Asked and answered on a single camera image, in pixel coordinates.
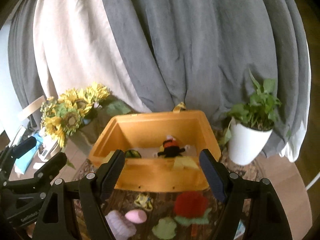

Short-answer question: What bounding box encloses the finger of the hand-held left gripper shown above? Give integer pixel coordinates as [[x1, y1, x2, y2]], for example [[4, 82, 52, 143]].
[[0, 136, 37, 180], [5, 152, 67, 189]]

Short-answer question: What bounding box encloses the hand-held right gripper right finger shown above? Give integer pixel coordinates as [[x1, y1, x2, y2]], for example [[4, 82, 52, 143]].
[[199, 149, 293, 240]]

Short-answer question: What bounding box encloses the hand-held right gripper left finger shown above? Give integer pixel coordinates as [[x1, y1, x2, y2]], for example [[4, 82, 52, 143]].
[[32, 150, 125, 240]]

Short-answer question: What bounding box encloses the red knitted flower toy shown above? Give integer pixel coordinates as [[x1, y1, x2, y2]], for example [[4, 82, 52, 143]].
[[174, 192, 211, 224]]

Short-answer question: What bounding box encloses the pink egg-shaped soft toy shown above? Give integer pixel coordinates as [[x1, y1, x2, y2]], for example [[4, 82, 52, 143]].
[[124, 210, 147, 224]]

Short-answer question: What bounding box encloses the orange plastic box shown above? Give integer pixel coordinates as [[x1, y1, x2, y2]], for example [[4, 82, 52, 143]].
[[89, 109, 222, 193]]

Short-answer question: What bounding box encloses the lavender knitted toy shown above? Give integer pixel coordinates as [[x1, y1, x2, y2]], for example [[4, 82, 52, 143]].
[[105, 210, 137, 240]]

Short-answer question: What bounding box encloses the black orange knitted toy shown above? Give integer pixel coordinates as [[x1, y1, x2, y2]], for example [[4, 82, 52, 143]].
[[154, 135, 187, 158]]

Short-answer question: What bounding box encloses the green yellow soft toy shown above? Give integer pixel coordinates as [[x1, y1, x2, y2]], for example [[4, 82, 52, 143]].
[[125, 149, 141, 159]]

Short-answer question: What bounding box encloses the small yellow soft toy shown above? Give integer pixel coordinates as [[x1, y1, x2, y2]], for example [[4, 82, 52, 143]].
[[134, 194, 154, 209]]

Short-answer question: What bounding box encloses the light blue packet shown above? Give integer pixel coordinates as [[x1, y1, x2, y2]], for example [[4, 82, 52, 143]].
[[14, 132, 46, 174]]

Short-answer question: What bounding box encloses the white device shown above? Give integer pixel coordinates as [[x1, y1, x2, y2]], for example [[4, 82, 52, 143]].
[[37, 140, 61, 161]]

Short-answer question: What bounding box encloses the yellow cloth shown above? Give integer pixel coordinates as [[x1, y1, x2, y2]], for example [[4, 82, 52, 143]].
[[172, 156, 200, 171]]

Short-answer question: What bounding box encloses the cardboard piece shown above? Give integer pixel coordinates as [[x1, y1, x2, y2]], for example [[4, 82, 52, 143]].
[[17, 101, 38, 121]]

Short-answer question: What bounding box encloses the white plant pot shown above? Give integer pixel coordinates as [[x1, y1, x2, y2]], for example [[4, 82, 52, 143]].
[[228, 117, 273, 166]]

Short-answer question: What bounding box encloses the artificial sunflower bouquet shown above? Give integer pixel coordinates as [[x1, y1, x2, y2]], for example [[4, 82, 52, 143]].
[[40, 81, 131, 148]]

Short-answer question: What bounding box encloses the green knitted toy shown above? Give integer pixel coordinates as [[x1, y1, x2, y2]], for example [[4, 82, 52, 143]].
[[152, 217, 178, 239]]

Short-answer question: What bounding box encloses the green potted plant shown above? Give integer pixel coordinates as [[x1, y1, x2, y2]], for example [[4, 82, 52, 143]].
[[217, 69, 283, 146]]

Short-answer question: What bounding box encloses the white sheer curtain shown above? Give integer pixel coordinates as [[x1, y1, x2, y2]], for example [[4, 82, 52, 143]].
[[280, 40, 312, 163]]

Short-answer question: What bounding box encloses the beige curtain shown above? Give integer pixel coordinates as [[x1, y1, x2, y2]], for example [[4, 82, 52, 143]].
[[32, 0, 150, 113]]

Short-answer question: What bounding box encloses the grey curtain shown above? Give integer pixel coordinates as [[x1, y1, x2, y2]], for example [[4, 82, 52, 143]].
[[7, 0, 310, 163]]

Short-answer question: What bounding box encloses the white cable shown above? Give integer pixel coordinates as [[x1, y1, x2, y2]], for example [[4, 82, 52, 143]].
[[305, 171, 320, 191]]

